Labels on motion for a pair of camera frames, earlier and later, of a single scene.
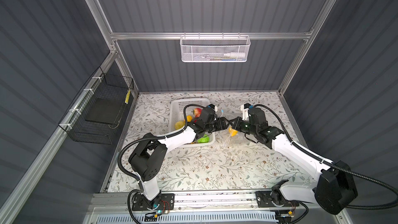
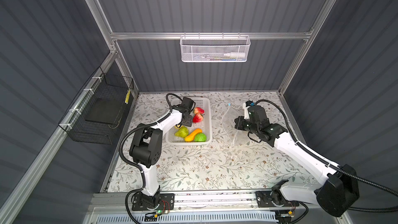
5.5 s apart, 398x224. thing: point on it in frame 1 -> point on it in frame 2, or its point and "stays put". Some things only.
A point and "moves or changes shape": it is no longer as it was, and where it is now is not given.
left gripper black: (223, 122) -> (188, 122)
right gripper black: (236, 125) stays put
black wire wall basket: (96, 115) stays put
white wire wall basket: (214, 49) stays put
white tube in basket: (235, 55) stays put
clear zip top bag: (225, 135) moves or changes shape
